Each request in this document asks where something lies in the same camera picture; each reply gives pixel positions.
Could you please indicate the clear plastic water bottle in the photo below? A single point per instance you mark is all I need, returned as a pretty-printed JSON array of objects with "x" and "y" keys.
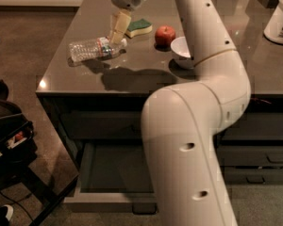
[{"x": 100, "y": 48}]

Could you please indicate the open middle grey drawer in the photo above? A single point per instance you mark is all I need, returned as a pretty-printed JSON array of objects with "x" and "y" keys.
[{"x": 113, "y": 179}]

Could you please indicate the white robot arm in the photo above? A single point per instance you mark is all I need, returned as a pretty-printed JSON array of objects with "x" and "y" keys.
[{"x": 179, "y": 122}]

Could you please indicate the bottom right grey drawer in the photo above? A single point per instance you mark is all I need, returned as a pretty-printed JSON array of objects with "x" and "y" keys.
[{"x": 253, "y": 176}]

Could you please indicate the black white shoe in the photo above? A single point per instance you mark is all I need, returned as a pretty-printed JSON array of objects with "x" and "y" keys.
[{"x": 6, "y": 213}]

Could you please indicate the white bowl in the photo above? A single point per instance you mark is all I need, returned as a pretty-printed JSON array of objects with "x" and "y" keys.
[{"x": 181, "y": 54}]

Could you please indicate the top left grey drawer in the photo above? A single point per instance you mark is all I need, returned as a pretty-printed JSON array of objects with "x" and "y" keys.
[{"x": 102, "y": 124}]

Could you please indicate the middle right grey drawer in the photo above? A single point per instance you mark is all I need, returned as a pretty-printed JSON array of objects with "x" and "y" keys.
[{"x": 231, "y": 156}]

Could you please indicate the top right grey drawer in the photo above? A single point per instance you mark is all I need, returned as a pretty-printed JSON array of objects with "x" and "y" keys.
[{"x": 256, "y": 126}]

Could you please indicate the black cart with items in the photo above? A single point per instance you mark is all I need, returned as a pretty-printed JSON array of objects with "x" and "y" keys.
[{"x": 17, "y": 151}]

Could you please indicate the red apple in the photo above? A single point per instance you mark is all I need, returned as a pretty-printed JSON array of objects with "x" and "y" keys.
[{"x": 164, "y": 36}]

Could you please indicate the green yellow sponge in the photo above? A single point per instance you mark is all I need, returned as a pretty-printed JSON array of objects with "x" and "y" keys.
[{"x": 139, "y": 27}]

